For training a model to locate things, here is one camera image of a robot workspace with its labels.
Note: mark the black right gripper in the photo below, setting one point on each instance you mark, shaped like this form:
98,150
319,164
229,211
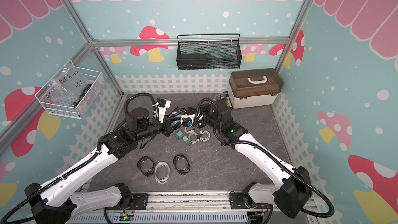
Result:
204,108

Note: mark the teal wall charger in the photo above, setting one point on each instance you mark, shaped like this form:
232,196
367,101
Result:
179,135
176,120

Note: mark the green tool in basket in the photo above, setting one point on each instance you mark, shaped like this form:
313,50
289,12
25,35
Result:
83,93

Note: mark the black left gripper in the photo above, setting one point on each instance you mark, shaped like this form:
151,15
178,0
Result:
168,126

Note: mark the white coiled cable small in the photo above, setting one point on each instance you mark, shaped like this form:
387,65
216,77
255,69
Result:
188,129

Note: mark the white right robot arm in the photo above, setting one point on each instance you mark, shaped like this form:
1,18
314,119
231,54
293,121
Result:
290,191

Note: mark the white wire wall basket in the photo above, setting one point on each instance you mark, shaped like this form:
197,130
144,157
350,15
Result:
61,109

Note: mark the clear labelled plastic bag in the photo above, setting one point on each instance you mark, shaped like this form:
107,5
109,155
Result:
67,83

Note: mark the brown lid storage box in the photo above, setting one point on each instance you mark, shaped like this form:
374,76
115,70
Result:
252,88

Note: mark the green wall charger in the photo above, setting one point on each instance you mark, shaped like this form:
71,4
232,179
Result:
186,140

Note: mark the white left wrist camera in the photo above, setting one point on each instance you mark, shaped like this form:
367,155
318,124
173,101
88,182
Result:
161,105

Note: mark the black wire mesh wall basket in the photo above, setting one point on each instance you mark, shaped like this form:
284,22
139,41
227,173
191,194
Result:
222,50

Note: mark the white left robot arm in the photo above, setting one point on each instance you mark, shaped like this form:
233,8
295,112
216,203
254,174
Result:
57,201

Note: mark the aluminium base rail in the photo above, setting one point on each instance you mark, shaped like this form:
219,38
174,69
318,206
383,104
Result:
187,207

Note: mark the black box in basket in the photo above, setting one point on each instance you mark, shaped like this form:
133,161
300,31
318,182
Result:
191,61

